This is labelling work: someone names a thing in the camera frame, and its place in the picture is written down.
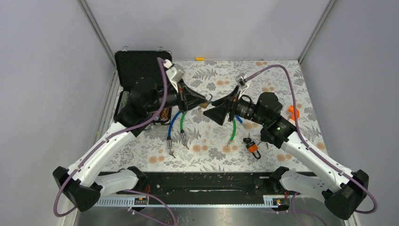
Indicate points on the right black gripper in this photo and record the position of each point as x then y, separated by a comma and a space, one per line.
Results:
218, 113

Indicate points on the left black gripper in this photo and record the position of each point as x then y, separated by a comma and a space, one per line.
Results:
187, 97

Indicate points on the small brass padlock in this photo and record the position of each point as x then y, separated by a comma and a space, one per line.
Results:
208, 98

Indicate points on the green cable lock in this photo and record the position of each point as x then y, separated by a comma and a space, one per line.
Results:
234, 131

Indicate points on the orange black padlock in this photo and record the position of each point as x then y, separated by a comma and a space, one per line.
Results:
253, 149

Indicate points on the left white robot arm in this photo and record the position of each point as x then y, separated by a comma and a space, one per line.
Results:
81, 182

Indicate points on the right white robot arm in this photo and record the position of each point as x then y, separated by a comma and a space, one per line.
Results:
341, 189

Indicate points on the floral table mat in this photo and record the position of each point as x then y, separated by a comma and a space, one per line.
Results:
202, 147

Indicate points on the black poker chip case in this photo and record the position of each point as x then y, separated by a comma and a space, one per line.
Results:
132, 65

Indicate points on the orange white blue toy block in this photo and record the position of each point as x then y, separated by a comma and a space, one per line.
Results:
293, 116

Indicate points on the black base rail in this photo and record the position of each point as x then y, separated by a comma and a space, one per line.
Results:
210, 188

